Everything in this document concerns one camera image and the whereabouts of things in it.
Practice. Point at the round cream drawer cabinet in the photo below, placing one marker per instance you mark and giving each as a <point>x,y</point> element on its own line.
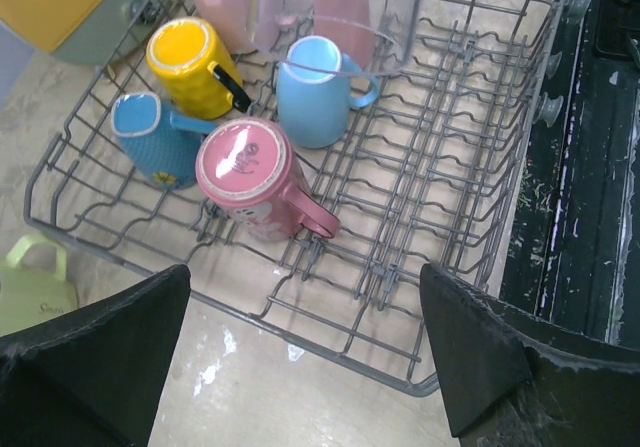
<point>82,31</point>

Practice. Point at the yellow mug black handle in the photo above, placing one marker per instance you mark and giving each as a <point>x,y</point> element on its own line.
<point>196,69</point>

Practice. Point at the dark blue textured mug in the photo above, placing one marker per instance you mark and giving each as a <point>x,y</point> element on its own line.
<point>161,141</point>

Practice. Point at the grey wire dish rack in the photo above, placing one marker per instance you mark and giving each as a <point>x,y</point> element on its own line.
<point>435,170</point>

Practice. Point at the pink floral mug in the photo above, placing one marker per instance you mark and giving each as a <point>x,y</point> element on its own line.
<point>248,168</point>

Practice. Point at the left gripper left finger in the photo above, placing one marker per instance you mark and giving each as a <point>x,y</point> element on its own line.
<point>94,377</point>

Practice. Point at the clear glass cup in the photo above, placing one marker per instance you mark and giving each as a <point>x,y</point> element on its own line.
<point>377,34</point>

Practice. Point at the salmon pink tumbler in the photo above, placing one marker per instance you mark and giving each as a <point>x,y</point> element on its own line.
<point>347,24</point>

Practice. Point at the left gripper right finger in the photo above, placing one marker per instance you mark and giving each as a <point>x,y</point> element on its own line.
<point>509,378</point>

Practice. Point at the lime green faceted mug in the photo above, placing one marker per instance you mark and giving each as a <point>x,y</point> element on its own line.
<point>30,295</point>

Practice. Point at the light blue mug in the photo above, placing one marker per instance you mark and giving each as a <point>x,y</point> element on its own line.
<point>317,87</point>

